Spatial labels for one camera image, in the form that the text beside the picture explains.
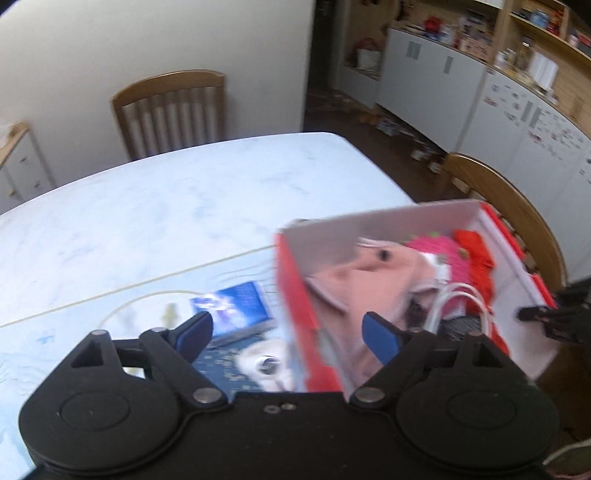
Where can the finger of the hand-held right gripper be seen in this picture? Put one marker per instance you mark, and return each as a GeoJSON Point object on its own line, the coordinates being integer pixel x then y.
{"type": "Point", "coordinates": [535, 314]}

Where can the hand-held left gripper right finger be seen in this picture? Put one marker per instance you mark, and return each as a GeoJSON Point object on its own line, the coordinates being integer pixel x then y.
{"type": "Point", "coordinates": [381, 337]}

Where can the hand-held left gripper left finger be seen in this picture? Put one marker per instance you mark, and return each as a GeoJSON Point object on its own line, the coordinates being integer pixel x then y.
{"type": "Point", "coordinates": [196, 334]}

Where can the blue card box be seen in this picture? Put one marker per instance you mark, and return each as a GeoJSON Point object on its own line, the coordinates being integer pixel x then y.
{"type": "Point", "coordinates": [235, 304]}

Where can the pink pig plush toy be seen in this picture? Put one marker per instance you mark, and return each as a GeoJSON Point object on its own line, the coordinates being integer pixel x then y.
{"type": "Point", "coordinates": [369, 277]}

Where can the black mesh pouch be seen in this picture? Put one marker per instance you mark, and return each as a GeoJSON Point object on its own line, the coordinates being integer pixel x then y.
{"type": "Point", "coordinates": [457, 328]}

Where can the red cloth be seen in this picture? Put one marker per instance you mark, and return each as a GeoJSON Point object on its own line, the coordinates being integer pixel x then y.
{"type": "Point", "coordinates": [475, 258]}

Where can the red cardboard shoe box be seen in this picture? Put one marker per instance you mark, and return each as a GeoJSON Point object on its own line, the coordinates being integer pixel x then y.
{"type": "Point", "coordinates": [300, 295]}

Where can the printed table mat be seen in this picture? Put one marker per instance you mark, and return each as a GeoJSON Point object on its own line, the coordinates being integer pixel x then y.
{"type": "Point", "coordinates": [92, 304]}

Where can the curved-backed wooden chair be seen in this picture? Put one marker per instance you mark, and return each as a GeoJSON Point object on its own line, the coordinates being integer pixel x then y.
{"type": "Point", "coordinates": [517, 198]}

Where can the white cabinet unit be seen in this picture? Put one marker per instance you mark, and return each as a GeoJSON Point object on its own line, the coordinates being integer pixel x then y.
{"type": "Point", "coordinates": [508, 115]}

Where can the pile of shoes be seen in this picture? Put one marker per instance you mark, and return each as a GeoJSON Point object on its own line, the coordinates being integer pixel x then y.
{"type": "Point", "coordinates": [392, 124]}

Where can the white wooden sideboard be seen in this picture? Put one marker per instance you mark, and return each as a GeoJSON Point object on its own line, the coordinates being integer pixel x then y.
{"type": "Point", "coordinates": [23, 170]}

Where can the straight-backed wooden chair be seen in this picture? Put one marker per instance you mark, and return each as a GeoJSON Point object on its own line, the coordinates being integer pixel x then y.
{"type": "Point", "coordinates": [161, 83]}

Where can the white bag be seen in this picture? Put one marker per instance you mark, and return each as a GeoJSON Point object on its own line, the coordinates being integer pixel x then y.
{"type": "Point", "coordinates": [369, 60]}

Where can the red bag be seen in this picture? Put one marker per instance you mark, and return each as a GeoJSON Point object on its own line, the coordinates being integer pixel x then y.
{"type": "Point", "coordinates": [369, 44]}

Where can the dark entrance door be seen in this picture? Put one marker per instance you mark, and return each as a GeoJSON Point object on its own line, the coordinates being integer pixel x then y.
{"type": "Point", "coordinates": [325, 46]}

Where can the red countertop item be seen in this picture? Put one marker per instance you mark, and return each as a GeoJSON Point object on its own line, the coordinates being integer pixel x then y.
{"type": "Point", "coordinates": [433, 24]}

